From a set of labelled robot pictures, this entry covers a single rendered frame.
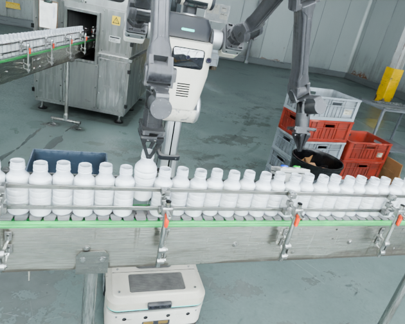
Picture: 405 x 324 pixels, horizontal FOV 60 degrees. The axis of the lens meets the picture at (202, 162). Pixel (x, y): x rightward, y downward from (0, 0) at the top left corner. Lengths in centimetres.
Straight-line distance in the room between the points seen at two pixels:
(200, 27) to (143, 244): 98
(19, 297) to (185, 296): 93
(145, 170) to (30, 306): 138
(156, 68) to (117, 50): 371
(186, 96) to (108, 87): 320
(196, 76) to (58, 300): 146
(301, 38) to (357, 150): 283
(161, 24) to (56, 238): 68
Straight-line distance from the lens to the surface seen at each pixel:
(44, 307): 224
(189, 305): 202
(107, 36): 468
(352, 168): 415
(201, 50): 160
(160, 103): 91
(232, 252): 129
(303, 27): 133
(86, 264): 120
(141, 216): 114
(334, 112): 357
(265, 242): 132
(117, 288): 195
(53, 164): 170
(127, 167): 109
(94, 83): 482
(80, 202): 109
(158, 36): 100
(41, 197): 109
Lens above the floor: 164
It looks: 24 degrees down
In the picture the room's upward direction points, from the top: 12 degrees clockwise
